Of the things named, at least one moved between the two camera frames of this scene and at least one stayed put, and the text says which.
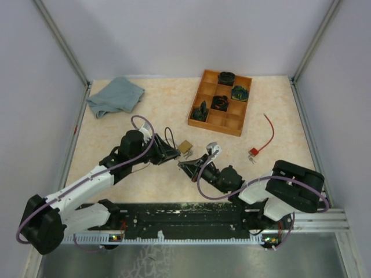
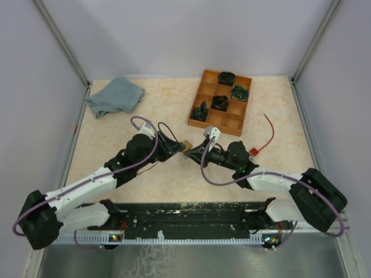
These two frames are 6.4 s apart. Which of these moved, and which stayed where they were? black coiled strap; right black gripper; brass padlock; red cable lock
Moved: right black gripper
Stayed: brass padlock; black coiled strap; red cable lock
